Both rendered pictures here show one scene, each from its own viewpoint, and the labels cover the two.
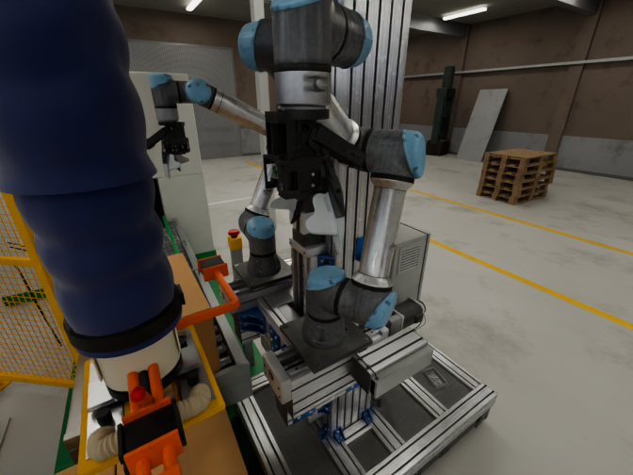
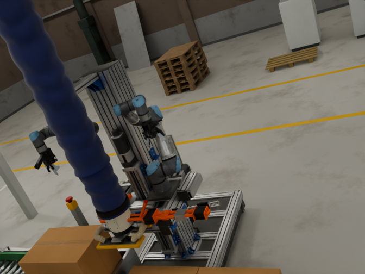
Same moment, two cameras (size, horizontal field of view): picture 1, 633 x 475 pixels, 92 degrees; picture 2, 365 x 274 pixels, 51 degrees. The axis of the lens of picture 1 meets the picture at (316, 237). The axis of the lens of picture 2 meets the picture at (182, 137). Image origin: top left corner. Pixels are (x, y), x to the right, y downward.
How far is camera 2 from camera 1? 2.08 m
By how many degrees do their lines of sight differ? 27
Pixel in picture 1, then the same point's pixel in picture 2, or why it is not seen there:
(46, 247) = (99, 186)
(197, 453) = not seen: outside the picture
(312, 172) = (154, 130)
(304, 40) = (145, 109)
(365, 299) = (171, 162)
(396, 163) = (155, 117)
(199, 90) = not seen: hidden behind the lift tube
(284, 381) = (163, 208)
